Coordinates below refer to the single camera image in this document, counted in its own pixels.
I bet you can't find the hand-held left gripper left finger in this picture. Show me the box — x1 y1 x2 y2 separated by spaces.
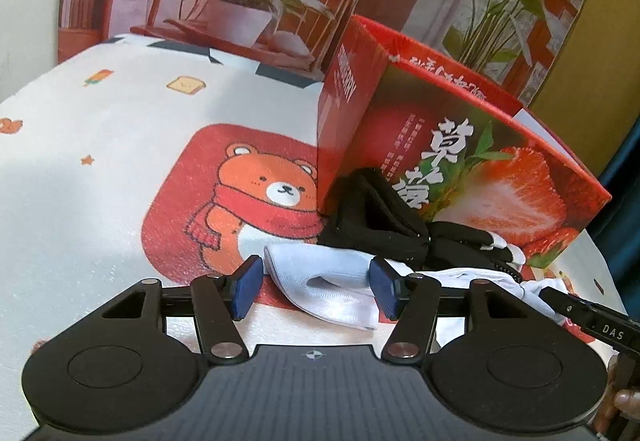
102 255 264 367

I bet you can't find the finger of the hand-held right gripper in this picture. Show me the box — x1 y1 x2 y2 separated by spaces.
540 286 640 355

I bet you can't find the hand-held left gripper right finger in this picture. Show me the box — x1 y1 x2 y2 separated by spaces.
369 257 531 367

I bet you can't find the white sock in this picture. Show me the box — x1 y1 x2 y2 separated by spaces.
263 243 396 333
400 265 569 347

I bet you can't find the red strawberry print cardboard box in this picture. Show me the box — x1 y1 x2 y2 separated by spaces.
317 14 613 272

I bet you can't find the person's right hand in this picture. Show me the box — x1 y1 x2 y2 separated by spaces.
597 386 640 433

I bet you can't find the black sock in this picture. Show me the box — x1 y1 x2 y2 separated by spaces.
317 167 434 268

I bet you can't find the black white striped knit glove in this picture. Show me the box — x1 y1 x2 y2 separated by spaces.
429 220 528 280

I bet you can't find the blue curtain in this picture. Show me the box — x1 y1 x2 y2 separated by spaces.
597 106 640 232

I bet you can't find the white cartoon printed mat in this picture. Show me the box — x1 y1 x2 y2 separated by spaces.
0 34 629 441

